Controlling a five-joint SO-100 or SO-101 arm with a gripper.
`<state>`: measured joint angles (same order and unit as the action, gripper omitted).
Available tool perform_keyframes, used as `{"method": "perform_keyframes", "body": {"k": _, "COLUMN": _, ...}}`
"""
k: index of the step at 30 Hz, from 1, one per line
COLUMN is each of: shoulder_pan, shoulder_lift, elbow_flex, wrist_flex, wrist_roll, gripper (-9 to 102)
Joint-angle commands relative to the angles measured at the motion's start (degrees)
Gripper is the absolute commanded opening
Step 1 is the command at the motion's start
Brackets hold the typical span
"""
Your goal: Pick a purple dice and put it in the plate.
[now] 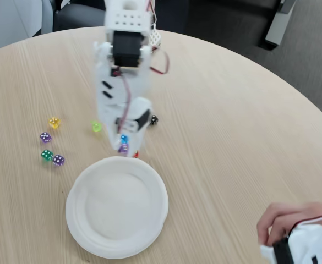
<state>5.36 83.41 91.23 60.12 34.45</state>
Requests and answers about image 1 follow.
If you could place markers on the yellow translucent dice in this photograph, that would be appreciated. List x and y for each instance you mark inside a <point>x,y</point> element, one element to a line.
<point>54,122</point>

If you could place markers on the red translucent dice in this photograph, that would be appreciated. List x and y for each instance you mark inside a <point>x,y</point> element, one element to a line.
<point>136,155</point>

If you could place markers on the black dice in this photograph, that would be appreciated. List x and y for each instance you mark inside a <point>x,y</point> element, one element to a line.
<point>154,120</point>

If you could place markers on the purple translucent dice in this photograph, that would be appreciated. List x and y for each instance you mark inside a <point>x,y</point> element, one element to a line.
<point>123,149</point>
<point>58,160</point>
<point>45,137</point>

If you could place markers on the white round plate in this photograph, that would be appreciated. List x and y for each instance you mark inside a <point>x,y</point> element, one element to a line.
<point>116,209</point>

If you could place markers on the dark green translucent dice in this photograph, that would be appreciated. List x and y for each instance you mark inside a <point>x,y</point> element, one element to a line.
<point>47,155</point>

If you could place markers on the white partition panel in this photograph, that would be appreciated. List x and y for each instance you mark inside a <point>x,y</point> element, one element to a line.
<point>9,22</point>

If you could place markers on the white leader arm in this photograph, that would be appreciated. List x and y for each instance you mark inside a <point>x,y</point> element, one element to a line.
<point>312,244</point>

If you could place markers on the light green translucent dice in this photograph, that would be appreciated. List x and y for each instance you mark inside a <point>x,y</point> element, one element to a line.
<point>95,127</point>

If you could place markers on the blue translucent dice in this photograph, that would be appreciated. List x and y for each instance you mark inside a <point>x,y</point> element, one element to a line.
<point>124,138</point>

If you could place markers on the dark grey office chair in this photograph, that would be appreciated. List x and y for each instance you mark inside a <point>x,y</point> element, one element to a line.
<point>81,16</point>

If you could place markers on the person's hand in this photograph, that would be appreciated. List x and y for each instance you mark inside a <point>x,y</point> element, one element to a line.
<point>281,220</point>

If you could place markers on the grey metal desk leg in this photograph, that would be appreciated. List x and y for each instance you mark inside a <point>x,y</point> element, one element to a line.
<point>277,24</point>

